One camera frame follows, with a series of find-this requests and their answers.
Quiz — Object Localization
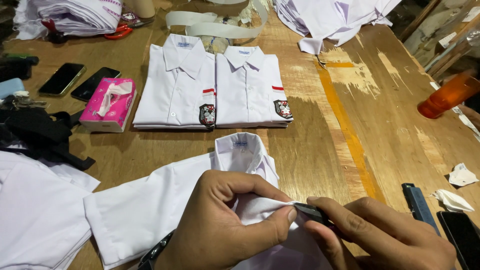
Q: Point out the person's right hand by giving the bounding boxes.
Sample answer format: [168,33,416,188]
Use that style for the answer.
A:
[302,196,457,270]

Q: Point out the person's left hand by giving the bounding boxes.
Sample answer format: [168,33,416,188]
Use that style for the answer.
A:
[155,169,299,270]

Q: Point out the small black tool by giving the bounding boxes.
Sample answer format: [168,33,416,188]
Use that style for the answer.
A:
[294,202,336,230]

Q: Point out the blue gray rectangular tool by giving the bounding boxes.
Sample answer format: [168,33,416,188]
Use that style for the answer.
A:
[401,182,442,237]

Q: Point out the black wristwatch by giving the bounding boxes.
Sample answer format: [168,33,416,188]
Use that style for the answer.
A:
[137,229,176,270]

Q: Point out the crumpled white paper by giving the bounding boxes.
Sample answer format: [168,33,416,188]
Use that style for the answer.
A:
[431,189,475,213]
[448,163,480,187]

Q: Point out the folded white shirt with badge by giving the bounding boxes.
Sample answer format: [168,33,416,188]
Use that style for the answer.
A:
[133,34,217,130]
[215,46,294,128]

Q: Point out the pink tissue pack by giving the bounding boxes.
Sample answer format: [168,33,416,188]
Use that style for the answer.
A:
[79,78,137,133]

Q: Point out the clear plastic bag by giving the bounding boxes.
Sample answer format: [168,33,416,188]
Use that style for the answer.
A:
[200,17,241,56]

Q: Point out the pile of white shirts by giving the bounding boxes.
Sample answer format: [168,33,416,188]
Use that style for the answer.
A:
[0,144,101,270]

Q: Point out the white collar strips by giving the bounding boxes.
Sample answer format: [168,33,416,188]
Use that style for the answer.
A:
[165,0,269,39]

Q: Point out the heap of white shirts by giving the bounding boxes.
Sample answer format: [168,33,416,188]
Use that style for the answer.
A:
[273,0,403,55]

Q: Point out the beige thread cone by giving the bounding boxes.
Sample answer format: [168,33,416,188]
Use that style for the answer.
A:
[125,0,156,19]

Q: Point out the bunch of keys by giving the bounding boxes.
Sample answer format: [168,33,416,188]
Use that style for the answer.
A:
[2,91,47,110]

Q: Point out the light blue case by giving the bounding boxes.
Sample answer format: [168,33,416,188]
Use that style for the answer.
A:
[0,77,25,100]

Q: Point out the red and black tool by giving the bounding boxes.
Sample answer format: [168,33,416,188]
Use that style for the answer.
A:
[41,18,68,44]

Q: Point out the stack of folded white shirts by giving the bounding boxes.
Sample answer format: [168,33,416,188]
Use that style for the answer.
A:
[13,0,124,40]

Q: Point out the dark green object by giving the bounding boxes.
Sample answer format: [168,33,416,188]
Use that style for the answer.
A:
[0,53,40,81]

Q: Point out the black smartphone dark frame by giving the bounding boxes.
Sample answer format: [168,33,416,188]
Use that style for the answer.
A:
[436,211,480,270]

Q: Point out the black smartphone gold frame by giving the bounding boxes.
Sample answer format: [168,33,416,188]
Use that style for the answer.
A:
[38,62,87,98]

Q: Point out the red handled scissors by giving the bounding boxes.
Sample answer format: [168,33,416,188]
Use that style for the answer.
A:
[104,19,154,40]

